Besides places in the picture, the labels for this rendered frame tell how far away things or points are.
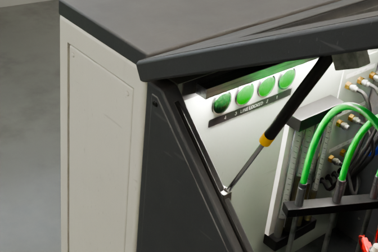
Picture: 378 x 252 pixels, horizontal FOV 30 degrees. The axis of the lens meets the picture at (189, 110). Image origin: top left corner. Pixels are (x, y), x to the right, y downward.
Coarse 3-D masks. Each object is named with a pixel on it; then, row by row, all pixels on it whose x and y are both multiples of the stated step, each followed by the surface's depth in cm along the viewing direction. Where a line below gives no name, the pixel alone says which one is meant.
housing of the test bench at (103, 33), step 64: (64, 0) 135; (128, 0) 137; (192, 0) 140; (256, 0) 143; (320, 0) 147; (64, 64) 141; (128, 64) 123; (64, 128) 149; (128, 128) 129; (64, 192) 157; (128, 192) 136
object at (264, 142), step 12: (324, 60) 91; (312, 72) 93; (324, 72) 92; (300, 84) 96; (312, 84) 94; (300, 96) 96; (288, 108) 99; (276, 120) 102; (288, 120) 101; (264, 132) 105; (276, 132) 103; (264, 144) 106; (252, 156) 110; (228, 192) 118
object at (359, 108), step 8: (344, 104) 129; (352, 104) 127; (328, 112) 135; (336, 112) 133; (360, 112) 124; (368, 112) 122; (328, 120) 136; (376, 120) 120; (320, 128) 139; (376, 128) 120; (320, 136) 140; (312, 144) 142; (312, 152) 143; (304, 168) 146; (304, 176) 147; (304, 184) 148
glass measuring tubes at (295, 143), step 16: (304, 112) 148; (320, 112) 149; (288, 128) 149; (304, 128) 147; (288, 144) 151; (304, 144) 153; (320, 144) 159; (288, 160) 153; (304, 160) 155; (320, 160) 160; (288, 176) 154; (320, 176) 163; (272, 192) 158; (288, 192) 157; (272, 208) 160; (272, 224) 163; (288, 224) 164; (304, 224) 168; (272, 240) 163
